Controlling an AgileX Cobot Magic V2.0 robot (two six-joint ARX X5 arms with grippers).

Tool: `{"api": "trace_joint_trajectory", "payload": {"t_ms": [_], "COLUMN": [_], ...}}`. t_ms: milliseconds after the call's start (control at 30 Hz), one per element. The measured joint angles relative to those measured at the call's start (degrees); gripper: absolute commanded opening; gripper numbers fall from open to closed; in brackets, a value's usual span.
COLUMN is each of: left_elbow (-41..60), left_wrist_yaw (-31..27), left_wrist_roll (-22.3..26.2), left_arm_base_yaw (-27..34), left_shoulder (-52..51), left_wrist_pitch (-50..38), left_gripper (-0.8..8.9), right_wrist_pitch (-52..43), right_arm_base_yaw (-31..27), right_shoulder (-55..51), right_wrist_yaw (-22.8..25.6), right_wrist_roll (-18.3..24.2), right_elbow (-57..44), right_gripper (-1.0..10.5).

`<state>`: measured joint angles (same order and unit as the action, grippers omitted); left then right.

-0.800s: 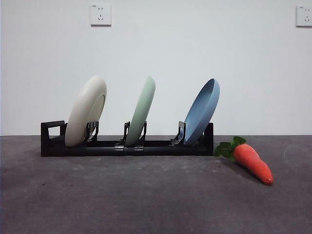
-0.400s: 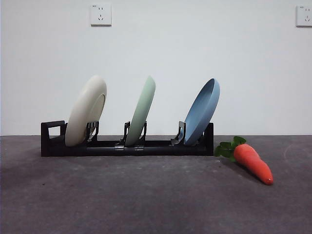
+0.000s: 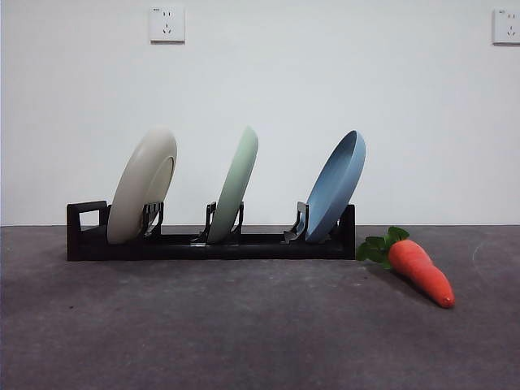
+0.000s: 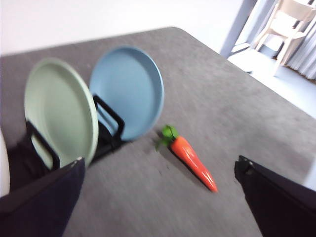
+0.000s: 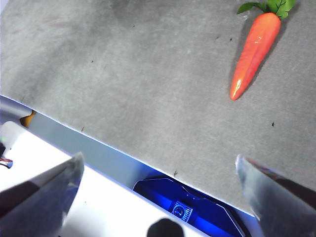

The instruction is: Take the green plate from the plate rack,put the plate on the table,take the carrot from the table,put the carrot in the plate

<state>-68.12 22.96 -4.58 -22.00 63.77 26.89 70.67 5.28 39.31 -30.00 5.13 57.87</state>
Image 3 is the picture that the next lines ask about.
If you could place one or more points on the green plate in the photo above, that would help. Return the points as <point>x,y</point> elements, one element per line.
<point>235,187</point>

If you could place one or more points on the cream plate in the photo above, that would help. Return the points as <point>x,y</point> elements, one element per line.
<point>138,187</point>

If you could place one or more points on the white wall socket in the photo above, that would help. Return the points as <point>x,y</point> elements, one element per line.
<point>167,24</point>
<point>507,26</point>

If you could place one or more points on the blue plate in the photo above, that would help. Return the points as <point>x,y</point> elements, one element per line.
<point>335,191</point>

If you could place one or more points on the black plate rack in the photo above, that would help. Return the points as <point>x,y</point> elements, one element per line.
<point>170,250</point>

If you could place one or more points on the orange carrot with green leaves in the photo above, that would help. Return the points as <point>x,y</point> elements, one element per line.
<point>418,268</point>

